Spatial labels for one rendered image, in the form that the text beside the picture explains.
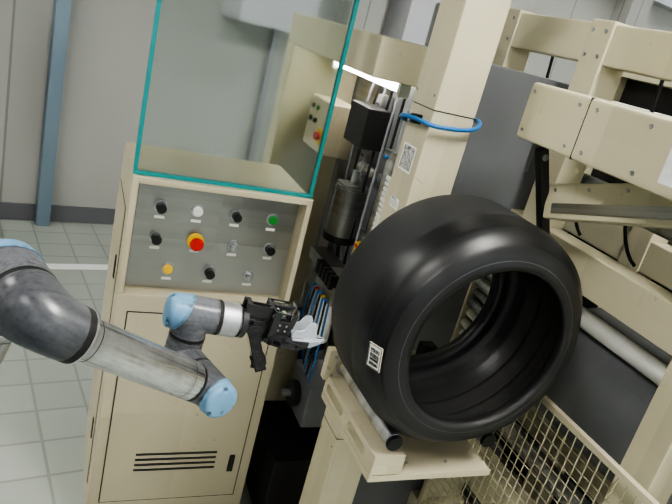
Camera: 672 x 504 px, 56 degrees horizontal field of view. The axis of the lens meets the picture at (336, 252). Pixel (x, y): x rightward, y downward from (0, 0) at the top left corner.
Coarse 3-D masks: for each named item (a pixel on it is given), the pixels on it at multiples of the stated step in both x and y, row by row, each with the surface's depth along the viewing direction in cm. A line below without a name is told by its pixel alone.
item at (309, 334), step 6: (312, 324) 140; (294, 330) 140; (300, 330) 140; (306, 330) 140; (312, 330) 141; (294, 336) 140; (300, 336) 140; (306, 336) 141; (312, 336) 142; (312, 342) 142; (318, 342) 143
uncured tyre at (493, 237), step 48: (384, 240) 148; (432, 240) 138; (480, 240) 137; (528, 240) 141; (336, 288) 157; (384, 288) 138; (432, 288) 135; (528, 288) 177; (576, 288) 150; (336, 336) 157; (384, 336) 138; (480, 336) 184; (528, 336) 176; (576, 336) 156; (384, 384) 142; (432, 384) 181; (480, 384) 178; (528, 384) 160; (432, 432) 152; (480, 432) 158
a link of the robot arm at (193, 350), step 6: (168, 336) 131; (174, 336) 130; (168, 342) 131; (174, 342) 130; (180, 342) 129; (186, 342) 129; (192, 342) 130; (198, 342) 131; (168, 348) 131; (174, 348) 130; (180, 348) 130; (186, 348) 130; (192, 348) 130; (198, 348) 132; (186, 354) 129; (192, 354) 129; (198, 354) 129; (204, 354) 131
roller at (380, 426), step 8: (344, 368) 180; (344, 376) 179; (352, 384) 174; (360, 392) 170; (360, 400) 169; (368, 408) 165; (368, 416) 164; (376, 416) 161; (376, 424) 160; (384, 424) 158; (384, 432) 156; (392, 432) 155; (384, 440) 155; (392, 440) 154; (400, 440) 155; (392, 448) 155
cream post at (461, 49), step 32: (448, 0) 162; (480, 0) 156; (448, 32) 161; (480, 32) 159; (448, 64) 160; (480, 64) 163; (416, 96) 172; (448, 96) 163; (480, 96) 167; (416, 128) 171; (416, 160) 169; (448, 160) 171; (416, 192) 172; (448, 192) 175; (320, 448) 208; (320, 480) 206; (352, 480) 207
